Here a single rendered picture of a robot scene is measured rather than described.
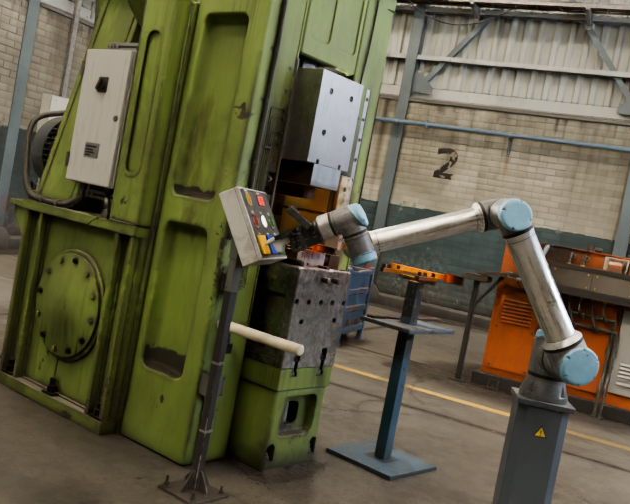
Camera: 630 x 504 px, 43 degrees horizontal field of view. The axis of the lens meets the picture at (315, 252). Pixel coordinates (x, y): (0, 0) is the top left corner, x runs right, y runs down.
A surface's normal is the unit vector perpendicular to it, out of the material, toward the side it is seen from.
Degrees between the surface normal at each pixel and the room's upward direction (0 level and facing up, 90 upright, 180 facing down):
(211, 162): 89
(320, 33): 90
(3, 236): 90
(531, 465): 90
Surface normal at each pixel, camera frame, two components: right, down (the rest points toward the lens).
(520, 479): -0.11, 0.04
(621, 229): -0.44, -0.04
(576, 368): 0.16, 0.15
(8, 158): 0.88, 0.19
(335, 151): 0.77, 0.18
